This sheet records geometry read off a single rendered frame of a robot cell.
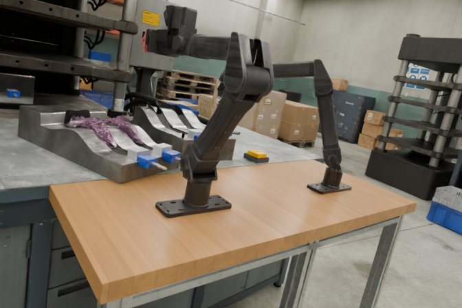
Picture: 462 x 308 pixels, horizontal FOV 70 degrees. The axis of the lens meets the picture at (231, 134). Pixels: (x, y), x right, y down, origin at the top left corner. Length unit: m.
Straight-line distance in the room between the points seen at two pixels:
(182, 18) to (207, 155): 0.38
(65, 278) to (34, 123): 0.50
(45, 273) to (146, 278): 0.54
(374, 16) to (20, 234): 8.57
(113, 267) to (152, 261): 0.07
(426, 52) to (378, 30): 3.84
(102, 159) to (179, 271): 0.46
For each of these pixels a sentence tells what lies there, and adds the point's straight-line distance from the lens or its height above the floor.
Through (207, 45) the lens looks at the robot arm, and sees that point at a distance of 0.83.
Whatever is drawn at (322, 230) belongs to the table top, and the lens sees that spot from 0.97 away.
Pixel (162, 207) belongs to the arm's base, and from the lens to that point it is 0.84.
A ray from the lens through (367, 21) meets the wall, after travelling 9.06.
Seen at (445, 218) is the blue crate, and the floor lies 0.10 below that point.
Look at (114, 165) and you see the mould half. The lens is 0.98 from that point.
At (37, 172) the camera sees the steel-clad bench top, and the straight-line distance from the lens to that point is 1.03.
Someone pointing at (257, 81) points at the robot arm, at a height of 1.15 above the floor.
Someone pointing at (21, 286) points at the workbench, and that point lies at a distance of 1.16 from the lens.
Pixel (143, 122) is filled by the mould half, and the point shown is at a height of 0.88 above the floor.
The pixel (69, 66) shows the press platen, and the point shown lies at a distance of 1.82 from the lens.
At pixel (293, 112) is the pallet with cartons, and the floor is 0.63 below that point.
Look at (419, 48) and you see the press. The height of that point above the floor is 1.87.
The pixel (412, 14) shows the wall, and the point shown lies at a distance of 8.50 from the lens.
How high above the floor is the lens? 1.16
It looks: 11 degrees down
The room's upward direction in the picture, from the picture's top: 11 degrees clockwise
